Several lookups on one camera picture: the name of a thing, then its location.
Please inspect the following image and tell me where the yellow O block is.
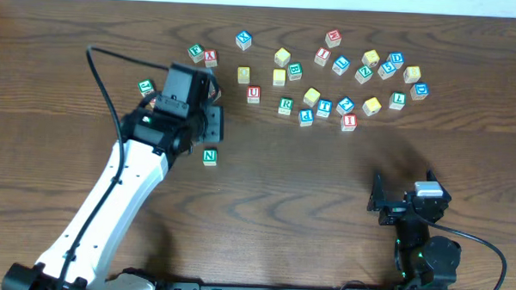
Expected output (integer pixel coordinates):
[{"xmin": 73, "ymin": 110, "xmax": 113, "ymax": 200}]
[{"xmin": 237, "ymin": 66, "xmax": 251, "ymax": 84}]

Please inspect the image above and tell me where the blue D block front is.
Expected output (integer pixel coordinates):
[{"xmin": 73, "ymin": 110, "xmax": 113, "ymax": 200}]
[{"xmin": 410, "ymin": 83, "xmax": 429, "ymax": 101}]

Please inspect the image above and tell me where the blue 2 block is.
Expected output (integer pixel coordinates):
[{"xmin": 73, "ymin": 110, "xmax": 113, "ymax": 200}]
[{"xmin": 336, "ymin": 96, "xmax": 355, "ymax": 116}]

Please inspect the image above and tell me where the green N block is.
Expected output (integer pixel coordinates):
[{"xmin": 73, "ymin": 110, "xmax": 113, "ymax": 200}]
[{"xmin": 202, "ymin": 148, "xmax": 218, "ymax": 166}]

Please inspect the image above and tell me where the blue T block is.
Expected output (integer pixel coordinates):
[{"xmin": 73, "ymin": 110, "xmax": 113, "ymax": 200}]
[{"xmin": 316, "ymin": 99, "xmax": 333, "ymax": 118}]

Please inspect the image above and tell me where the blue D block rear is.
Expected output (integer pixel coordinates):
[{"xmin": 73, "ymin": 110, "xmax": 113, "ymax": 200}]
[{"xmin": 387, "ymin": 52, "xmax": 405, "ymax": 70}]

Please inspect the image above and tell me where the yellow monkey picture block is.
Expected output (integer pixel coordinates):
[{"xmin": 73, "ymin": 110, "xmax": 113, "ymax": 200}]
[{"xmin": 361, "ymin": 49, "xmax": 380, "ymax": 68}]

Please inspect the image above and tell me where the yellow block right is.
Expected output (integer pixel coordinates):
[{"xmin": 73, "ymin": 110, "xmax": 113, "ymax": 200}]
[{"xmin": 403, "ymin": 66, "xmax": 421, "ymax": 84}]

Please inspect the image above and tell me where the yellow pen picture block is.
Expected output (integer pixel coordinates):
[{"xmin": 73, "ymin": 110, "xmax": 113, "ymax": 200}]
[{"xmin": 362, "ymin": 96, "xmax": 382, "ymax": 116}]

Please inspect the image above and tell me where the red H block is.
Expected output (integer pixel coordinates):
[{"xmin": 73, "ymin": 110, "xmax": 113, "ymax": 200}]
[{"xmin": 325, "ymin": 29, "xmax": 342, "ymax": 48}]

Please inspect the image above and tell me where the green R block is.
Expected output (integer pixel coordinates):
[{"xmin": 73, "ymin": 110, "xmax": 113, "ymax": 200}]
[{"xmin": 277, "ymin": 97, "xmax": 293, "ymax": 116}]

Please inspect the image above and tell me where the green Z block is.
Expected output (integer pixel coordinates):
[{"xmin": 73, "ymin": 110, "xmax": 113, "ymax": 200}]
[{"xmin": 355, "ymin": 65, "xmax": 373, "ymax": 84}]

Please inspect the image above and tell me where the red I block rear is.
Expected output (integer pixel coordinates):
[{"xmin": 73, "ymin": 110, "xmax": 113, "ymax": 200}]
[{"xmin": 314, "ymin": 47, "xmax": 331, "ymax": 66}]

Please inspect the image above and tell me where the yellow block beside B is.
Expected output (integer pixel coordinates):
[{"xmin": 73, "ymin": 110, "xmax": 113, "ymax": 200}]
[{"xmin": 272, "ymin": 68, "xmax": 286, "ymax": 86}]

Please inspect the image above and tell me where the green J block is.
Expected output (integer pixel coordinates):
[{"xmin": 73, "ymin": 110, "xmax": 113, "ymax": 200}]
[{"xmin": 138, "ymin": 79, "xmax": 155, "ymax": 97}]

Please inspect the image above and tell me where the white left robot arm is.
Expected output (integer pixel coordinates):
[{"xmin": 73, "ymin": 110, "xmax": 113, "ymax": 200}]
[{"xmin": 1, "ymin": 64, "xmax": 224, "ymax": 290}]

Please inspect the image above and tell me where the yellow block centre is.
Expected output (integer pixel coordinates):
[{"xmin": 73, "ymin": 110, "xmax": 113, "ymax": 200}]
[{"xmin": 304, "ymin": 88, "xmax": 321, "ymax": 108}]

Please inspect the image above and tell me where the blue 5 block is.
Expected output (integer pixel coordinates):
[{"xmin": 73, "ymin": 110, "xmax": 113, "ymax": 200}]
[{"xmin": 378, "ymin": 61, "xmax": 396, "ymax": 80}]

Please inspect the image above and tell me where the yellow block rear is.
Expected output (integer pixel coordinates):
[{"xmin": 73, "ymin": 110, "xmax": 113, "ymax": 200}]
[{"xmin": 273, "ymin": 47, "xmax": 292, "ymax": 67}]

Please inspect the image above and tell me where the blue L block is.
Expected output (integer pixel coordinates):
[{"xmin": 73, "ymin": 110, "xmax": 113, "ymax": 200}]
[{"xmin": 332, "ymin": 55, "xmax": 350, "ymax": 76}]

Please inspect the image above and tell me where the green B block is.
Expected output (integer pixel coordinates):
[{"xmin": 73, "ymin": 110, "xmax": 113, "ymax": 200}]
[{"xmin": 287, "ymin": 62, "xmax": 303, "ymax": 81}]

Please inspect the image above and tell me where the red Y block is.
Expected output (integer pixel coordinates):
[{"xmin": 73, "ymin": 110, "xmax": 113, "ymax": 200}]
[{"xmin": 204, "ymin": 49, "xmax": 218, "ymax": 68}]

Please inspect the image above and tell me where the red i block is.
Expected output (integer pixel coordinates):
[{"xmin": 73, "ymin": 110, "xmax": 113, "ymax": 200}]
[
  {"xmin": 341, "ymin": 114, "xmax": 358, "ymax": 132},
  {"xmin": 314, "ymin": 47, "xmax": 331, "ymax": 66}
]

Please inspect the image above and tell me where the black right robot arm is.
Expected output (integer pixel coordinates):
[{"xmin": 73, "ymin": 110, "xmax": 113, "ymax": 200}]
[{"xmin": 366, "ymin": 170, "xmax": 461, "ymax": 288}]

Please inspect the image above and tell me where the blue P block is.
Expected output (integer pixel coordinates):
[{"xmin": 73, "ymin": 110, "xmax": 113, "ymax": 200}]
[{"xmin": 298, "ymin": 108, "xmax": 314, "ymax": 126}]

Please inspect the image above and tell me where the green 7 block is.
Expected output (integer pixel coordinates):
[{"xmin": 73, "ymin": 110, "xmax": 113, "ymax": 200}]
[{"xmin": 389, "ymin": 92, "xmax": 407, "ymax": 110}]

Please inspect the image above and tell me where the red U block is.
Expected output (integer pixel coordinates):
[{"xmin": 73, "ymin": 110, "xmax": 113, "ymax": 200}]
[{"xmin": 246, "ymin": 85, "xmax": 261, "ymax": 103}]

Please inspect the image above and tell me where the blue d block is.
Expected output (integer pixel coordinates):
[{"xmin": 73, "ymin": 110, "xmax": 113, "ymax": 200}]
[
  {"xmin": 410, "ymin": 83, "xmax": 429, "ymax": 101},
  {"xmin": 387, "ymin": 52, "xmax": 405, "ymax": 70}
]

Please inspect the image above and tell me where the green F block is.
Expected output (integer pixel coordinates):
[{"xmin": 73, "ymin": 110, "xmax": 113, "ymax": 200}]
[{"xmin": 187, "ymin": 43, "xmax": 205, "ymax": 64}]

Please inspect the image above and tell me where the blue X block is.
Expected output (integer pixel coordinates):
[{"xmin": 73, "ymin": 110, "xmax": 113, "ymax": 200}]
[{"xmin": 235, "ymin": 31, "xmax": 252, "ymax": 51}]

